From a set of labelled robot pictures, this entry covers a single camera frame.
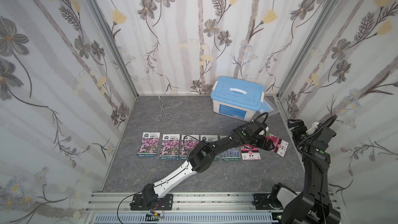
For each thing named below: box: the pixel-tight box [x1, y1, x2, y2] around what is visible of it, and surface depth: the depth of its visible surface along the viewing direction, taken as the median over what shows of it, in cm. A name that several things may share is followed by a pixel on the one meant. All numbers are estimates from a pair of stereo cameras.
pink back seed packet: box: [240, 144, 262, 161], surface depth 92 cm
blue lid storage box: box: [210, 75, 265, 122], surface depth 100 cm
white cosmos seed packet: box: [159, 133, 181, 160], surface depth 95 cm
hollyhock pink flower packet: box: [264, 132, 289, 158], surface depth 95 cm
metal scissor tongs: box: [155, 95, 172, 122], surface depth 110 cm
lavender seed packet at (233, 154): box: [221, 146, 242, 162], surface depth 91 cm
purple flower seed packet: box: [136, 132, 161, 158], surface depth 95 cm
